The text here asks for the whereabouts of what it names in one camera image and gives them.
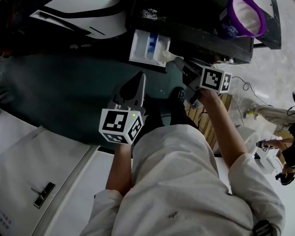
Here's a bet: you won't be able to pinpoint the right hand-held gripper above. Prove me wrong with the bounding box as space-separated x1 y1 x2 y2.
174 57 234 108

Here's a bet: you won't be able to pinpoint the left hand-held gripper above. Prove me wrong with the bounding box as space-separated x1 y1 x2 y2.
98 71 148 146

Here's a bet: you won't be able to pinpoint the white plastic spoon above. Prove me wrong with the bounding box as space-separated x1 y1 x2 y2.
159 49 184 64

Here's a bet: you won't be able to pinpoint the white detergent drawer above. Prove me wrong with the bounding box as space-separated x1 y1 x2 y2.
128 29 172 70

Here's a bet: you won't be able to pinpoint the white powder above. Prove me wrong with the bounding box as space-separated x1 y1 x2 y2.
232 0 262 34

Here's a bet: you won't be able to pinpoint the person's right forearm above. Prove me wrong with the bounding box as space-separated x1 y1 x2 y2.
198 88 249 169

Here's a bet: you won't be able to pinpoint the person's left forearm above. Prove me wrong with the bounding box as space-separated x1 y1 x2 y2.
105 143 134 197

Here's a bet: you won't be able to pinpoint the person's shoe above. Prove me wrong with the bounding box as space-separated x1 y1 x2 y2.
171 87 188 101

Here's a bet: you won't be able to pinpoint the person's black trousers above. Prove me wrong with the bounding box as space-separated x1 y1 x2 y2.
142 93 199 134

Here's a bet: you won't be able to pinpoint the black washing machine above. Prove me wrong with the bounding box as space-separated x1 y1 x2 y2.
0 0 256 152

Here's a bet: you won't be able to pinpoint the wooden slat board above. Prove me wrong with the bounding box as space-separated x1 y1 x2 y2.
186 93 235 155

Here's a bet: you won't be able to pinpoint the purple plastic tub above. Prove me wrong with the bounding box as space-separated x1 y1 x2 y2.
219 0 267 39

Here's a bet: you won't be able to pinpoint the white and navy appliance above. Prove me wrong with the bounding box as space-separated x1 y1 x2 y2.
12 0 129 38

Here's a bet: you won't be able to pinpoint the person's white shirt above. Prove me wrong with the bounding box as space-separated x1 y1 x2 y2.
79 124 286 236

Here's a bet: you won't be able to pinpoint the white door panel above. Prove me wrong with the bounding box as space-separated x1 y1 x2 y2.
0 125 99 236

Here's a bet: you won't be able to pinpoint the black cable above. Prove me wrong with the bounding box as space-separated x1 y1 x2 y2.
232 76 275 108

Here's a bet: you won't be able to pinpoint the metal door handle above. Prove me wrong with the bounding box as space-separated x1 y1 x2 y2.
30 181 57 209

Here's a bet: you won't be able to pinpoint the black strap buckle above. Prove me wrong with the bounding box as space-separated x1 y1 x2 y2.
251 219 273 236

